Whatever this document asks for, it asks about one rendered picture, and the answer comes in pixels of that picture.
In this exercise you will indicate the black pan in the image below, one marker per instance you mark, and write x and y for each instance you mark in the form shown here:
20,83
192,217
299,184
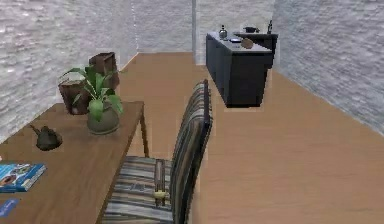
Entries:
251,29

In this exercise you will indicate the black kitchen counter cabinet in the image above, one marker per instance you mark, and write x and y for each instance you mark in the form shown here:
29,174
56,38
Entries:
238,70

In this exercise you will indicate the green potted house plant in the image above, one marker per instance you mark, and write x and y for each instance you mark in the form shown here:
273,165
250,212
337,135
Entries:
101,110

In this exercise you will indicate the white plate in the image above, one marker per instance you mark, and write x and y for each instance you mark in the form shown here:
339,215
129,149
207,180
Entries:
235,40

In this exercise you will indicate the tan bread loaf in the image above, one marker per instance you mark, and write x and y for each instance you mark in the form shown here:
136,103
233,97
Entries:
247,43

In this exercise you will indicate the silver kettle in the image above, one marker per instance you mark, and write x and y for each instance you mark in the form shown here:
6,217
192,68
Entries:
222,33

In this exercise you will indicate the brown wooden chair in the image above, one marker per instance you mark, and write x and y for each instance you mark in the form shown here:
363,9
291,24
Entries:
105,65
74,96

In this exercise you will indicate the brown wooden table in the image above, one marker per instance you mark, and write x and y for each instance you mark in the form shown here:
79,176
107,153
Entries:
76,156

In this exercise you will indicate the dark bottle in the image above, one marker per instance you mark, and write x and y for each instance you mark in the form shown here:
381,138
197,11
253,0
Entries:
269,27

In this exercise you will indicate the reddish brown black teakettle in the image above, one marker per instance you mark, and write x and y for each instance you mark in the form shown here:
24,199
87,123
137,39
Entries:
47,138

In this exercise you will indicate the brown bat with yellow band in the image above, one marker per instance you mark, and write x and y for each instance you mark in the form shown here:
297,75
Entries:
159,181

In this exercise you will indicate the small blue card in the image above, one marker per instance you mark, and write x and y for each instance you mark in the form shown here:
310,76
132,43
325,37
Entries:
6,206

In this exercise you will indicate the blue book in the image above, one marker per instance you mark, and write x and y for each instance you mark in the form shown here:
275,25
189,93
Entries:
18,176

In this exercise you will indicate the striped upholstered chair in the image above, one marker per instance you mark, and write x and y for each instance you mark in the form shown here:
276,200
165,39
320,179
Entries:
186,146

